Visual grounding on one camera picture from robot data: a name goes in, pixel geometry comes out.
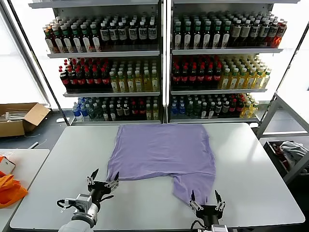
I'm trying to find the small cola bottle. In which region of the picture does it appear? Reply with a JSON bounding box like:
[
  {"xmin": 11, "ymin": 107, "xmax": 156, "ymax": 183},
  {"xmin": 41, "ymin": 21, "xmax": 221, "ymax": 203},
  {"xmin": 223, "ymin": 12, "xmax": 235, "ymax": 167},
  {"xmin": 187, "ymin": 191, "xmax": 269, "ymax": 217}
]
[
  {"xmin": 138, "ymin": 101, "xmax": 146, "ymax": 120},
  {"xmin": 131, "ymin": 101, "xmax": 139, "ymax": 120},
  {"xmin": 228, "ymin": 98, "xmax": 237, "ymax": 116},
  {"xmin": 236, "ymin": 98, "xmax": 244, "ymax": 116}
]

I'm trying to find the red drink bottle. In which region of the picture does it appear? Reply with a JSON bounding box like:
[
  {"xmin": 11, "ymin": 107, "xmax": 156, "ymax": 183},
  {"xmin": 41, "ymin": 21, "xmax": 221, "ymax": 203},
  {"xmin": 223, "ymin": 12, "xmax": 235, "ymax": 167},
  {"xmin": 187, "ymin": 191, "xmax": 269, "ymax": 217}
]
[{"xmin": 275, "ymin": 21, "xmax": 288, "ymax": 48}]

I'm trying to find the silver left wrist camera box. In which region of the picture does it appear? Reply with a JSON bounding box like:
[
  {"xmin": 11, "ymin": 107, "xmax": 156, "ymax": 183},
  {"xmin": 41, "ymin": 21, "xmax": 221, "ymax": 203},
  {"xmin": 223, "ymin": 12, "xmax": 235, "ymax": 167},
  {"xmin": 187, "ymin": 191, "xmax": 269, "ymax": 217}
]
[{"xmin": 75, "ymin": 192, "xmax": 94, "ymax": 214}]

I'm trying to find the grey metal shelf unit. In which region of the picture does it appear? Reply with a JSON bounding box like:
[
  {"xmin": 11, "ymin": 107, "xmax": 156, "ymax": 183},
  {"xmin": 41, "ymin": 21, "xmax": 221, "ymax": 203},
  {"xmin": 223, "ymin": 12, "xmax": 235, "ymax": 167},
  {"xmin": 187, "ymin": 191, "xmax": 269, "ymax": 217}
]
[
  {"xmin": 28, "ymin": 0, "xmax": 163, "ymax": 126},
  {"xmin": 166, "ymin": 0, "xmax": 300, "ymax": 124}
]

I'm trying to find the open cardboard box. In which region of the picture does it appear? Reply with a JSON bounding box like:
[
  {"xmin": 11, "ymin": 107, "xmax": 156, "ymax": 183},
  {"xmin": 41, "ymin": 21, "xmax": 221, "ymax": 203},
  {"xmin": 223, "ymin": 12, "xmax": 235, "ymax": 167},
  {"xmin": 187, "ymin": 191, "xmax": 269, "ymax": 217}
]
[{"xmin": 0, "ymin": 102, "xmax": 51, "ymax": 138}]

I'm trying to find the grey crumpled garment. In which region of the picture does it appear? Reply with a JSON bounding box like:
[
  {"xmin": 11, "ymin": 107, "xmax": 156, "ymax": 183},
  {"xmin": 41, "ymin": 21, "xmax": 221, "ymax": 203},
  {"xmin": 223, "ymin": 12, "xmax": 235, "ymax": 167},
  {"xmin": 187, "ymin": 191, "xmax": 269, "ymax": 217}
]
[{"xmin": 279, "ymin": 141, "xmax": 309, "ymax": 167}]

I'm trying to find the orange cloth bag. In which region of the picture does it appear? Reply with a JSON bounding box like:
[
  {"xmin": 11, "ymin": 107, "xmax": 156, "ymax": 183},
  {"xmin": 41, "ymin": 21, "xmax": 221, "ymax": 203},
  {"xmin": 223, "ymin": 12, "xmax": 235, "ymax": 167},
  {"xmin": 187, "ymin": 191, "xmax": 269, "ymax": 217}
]
[{"xmin": 0, "ymin": 170, "xmax": 28, "ymax": 209}]

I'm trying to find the dark slanted frame post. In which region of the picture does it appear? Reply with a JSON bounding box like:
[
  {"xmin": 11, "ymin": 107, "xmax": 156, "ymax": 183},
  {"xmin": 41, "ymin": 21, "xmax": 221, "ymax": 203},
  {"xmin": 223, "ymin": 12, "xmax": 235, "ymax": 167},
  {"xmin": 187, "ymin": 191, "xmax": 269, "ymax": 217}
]
[
  {"xmin": 6, "ymin": 0, "xmax": 71, "ymax": 126},
  {"xmin": 272, "ymin": 21, "xmax": 309, "ymax": 97}
]

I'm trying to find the white and orange carton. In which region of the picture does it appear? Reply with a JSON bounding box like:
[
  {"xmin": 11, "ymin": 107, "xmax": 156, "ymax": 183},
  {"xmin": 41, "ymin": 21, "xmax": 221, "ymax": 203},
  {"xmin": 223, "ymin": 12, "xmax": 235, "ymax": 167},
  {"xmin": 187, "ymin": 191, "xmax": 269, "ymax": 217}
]
[{"xmin": 0, "ymin": 156, "xmax": 16, "ymax": 175}]

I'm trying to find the white strips bundle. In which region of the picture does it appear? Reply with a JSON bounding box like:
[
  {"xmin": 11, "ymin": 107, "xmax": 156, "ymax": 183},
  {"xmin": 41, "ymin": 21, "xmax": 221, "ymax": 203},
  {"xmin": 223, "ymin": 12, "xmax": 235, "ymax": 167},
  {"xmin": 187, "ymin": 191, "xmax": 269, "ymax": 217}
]
[{"xmin": 0, "ymin": 110, "xmax": 28, "ymax": 122}]

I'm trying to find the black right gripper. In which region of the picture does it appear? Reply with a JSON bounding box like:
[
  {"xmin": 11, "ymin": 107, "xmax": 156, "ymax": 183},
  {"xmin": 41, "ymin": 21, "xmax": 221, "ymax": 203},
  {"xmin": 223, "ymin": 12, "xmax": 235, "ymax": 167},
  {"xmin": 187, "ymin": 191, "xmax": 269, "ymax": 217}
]
[{"xmin": 189, "ymin": 189, "xmax": 226, "ymax": 226}]

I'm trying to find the black bottle grey label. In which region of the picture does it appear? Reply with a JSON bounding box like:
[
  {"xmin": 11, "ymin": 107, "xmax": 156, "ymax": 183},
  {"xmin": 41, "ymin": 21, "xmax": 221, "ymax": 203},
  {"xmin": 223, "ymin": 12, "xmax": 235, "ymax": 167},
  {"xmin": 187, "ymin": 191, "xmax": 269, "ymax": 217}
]
[
  {"xmin": 109, "ymin": 21, "xmax": 119, "ymax": 51},
  {"xmin": 147, "ymin": 21, "xmax": 157, "ymax": 51},
  {"xmin": 118, "ymin": 21, "xmax": 128, "ymax": 51},
  {"xmin": 99, "ymin": 22, "xmax": 110, "ymax": 52},
  {"xmin": 137, "ymin": 21, "xmax": 147, "ymax": 51},
  {"xmin": 259, "ymin": 19, "xmax": 270, "ymax": 48},
  {"xmin": 250, "ymin": 19, "xmax": 261, "ymax": 48},
  {"xmin": 268, "ymin": 20, "xmax": 279, "ymax": 48},
  {"xmin": 127, "ymin": 21, "xmax": 138, "ymax": 51}
]

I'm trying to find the black plastic crate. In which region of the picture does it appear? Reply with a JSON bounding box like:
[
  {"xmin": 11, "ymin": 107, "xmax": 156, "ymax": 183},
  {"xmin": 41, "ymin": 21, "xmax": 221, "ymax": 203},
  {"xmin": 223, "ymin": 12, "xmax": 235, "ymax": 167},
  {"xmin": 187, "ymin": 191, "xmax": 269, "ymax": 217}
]
[{"xmin": 263, "ymin": 140, "xmax": 309, "ymax": 179}]

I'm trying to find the red tea bottle white cap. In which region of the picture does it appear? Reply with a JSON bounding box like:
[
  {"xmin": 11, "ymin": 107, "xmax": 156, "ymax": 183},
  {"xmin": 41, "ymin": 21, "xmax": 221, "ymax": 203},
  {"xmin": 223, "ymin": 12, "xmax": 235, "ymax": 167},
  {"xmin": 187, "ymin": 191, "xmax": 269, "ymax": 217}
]
[{"xmin": 43, "ymin": 27, "xmax": 55, "ymax": 54}]

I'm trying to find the red crumpled garment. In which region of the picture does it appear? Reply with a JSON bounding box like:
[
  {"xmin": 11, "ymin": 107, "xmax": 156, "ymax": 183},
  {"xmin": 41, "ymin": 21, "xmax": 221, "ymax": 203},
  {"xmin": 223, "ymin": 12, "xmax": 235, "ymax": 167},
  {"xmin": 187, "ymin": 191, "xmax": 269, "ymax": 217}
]
[{"xmin": 271, "ymin": 143, "xmax": 290, "ymax": 173}]

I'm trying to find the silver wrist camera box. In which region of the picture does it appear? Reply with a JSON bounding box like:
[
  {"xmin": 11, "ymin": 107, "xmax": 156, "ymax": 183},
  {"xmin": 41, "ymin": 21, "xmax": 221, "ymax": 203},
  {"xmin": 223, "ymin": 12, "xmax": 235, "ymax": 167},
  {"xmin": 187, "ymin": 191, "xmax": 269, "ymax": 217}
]
[
  {"xmin": 211, "ymin": 224, "xmax": 229, "ymax": 232},
  {"xmin": 75, "ymin": 192, "xmax": 94, "ymax": 214}
]

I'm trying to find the dark bottle beige label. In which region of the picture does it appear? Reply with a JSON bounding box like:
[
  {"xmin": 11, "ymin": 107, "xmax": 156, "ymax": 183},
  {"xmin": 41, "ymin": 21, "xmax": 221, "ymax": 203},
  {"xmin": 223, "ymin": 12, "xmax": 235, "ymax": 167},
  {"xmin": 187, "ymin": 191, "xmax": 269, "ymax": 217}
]
[
  {"xmin": 230, "ymin": 19, "xmax": 242, "ymax": 48},
  {"xmin": 240, "ymin": 19, "xmax": 252, "ymax": 48}
]

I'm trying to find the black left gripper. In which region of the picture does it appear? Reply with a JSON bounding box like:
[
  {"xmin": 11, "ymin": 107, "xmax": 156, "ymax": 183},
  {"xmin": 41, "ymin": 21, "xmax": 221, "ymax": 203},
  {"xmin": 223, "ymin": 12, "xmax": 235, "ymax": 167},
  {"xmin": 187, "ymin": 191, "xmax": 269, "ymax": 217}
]
[{"xmin": 86, "ymin": 168, "xmax": 120, "ymax": 203}]

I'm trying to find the cola bottle red cap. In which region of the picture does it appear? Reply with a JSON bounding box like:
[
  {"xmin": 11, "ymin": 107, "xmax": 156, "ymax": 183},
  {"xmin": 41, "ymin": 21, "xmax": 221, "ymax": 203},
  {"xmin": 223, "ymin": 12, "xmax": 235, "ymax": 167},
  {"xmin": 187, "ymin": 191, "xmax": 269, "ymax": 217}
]
[
  {"xmin": 213, "ymin": 64, "xmax": 222, "ymax": 89},
  {"xmin": 171, "ymin": 65, "xmax": 181, "ymax": 89},
  {"xmin": 93, "ymin": 67, "xmax": 102, "ymax": 91},
  {"xmin": 68, "ymin": 68, "xmax": 78, "ymax": 90},
  {"xmin": 59, "ymin": 68, "xmax": 71, "ymax": 90},
  {"xmin": 188, "ymin": 65, "xmax": 197, "ymax": 89},
  {"xmin": 76, "ymin": 68, "xmax": 86, "ymax": 90},
  {"xmin": 197, "ymin": 64, "xmax": 206, "ymax": 89},
  {"xmin": 180, "ymin": 65, "xmax": 189, "ymax": 89},
  {"xmin": 84, "ymin": 67, "xmax": 94, "ymax": 90},
  {"xmin": 100, "ymin": 67, "xmax": 111, "ymax": 91},
  {"xmin": 205, "ymin": 64, "xmax": 214, "ymax": 89}
]

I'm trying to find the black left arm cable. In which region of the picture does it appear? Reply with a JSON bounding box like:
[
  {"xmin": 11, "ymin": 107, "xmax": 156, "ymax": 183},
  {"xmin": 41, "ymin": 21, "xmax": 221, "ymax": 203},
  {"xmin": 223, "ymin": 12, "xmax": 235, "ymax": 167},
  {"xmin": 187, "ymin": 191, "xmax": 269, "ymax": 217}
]
[{"xmin": 56, "ymin": 198, "xmax": 78, "ymax": 214}]

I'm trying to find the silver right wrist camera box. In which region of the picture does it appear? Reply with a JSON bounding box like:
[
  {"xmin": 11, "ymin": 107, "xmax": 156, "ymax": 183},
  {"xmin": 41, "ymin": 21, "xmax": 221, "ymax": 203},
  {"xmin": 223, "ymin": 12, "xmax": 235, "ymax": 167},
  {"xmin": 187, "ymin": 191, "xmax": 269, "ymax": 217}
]
[{"xmin": 211, "ymin": 224, "xmax": 229, "ymax": 232}]

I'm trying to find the grey metal frame table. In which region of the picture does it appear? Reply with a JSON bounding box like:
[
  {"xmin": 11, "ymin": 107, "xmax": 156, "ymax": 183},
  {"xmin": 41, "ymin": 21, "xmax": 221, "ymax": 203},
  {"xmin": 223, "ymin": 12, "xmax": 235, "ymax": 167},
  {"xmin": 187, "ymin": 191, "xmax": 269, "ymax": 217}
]
[{"xmin": 255, "ymin": 91, "xmax": 309, "ymax": 184}]

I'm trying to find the purple t-shirt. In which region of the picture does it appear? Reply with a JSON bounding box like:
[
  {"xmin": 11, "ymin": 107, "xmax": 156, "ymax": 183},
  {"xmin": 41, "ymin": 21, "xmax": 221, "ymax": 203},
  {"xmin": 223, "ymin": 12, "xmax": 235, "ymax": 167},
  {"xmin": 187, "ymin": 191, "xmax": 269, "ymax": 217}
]
[{"xmin": 106, "ymin": 123, "xmax": 217, "ymax": 206}]

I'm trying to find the dark bottle green cap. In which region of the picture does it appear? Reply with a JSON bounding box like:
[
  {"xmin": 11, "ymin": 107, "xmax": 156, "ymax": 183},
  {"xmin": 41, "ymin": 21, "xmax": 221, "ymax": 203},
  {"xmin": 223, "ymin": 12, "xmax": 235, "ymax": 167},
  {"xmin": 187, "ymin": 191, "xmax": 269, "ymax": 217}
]
[
  {"xmin": 211, "ymin": 20, "xmax": 222, "ymax": 49},
  {"xmin": 52, "ymin": 25, "xmax": 64, "ymax": 53},
  {"xmin": 192, "ymin": 20, "xmax": 202, "ymax": 50},
  {"xmin": 183, "ymin": 21, "xmax": 193, "ymax": 50},
  {"xmin": 60, "ymin": 24, "xmax": 73, "ymax": 53},
  {"xmin": 221, "ymin": 20, "xmax": 231, "ymax": 49},
  {"xmin": 89, "ymin": 23, "xmax": 101, "ymax": 52},
  {"xmin": 70, "ymin": 23, "xmax": 82, "ymax": 53},
  {"xmin": 80, "ymin": 23, "xmax": 92, "ymax": 53},
  {"xmin": 202, "ymin": 20, "xmax": 212, "ymax": 50},
  {"xmin": 173, "ymin": 21, "xmax": 183, "ymax": 50}
]

